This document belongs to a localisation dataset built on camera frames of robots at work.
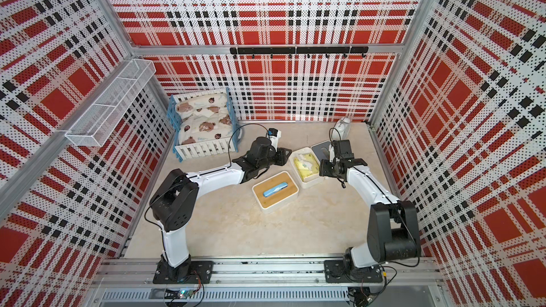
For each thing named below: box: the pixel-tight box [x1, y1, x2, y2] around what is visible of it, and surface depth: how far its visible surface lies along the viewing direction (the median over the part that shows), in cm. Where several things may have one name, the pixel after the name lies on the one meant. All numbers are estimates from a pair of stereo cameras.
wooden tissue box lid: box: [251, 170, 300, 210], surface depth 92 cm
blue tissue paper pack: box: [263, 181, 289, 198], surface depth 92 cm
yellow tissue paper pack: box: [294, 153, 320, 182], surface depth 98 cm
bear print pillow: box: [174, 93, 235, 145], surface depth 110 cm
